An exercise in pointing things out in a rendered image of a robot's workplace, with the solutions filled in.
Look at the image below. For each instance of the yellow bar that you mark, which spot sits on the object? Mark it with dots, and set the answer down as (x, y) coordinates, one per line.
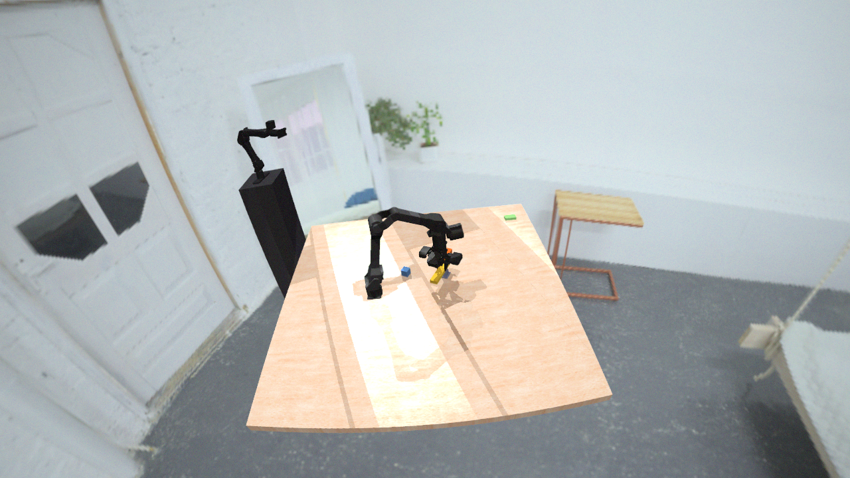
(439, 272)

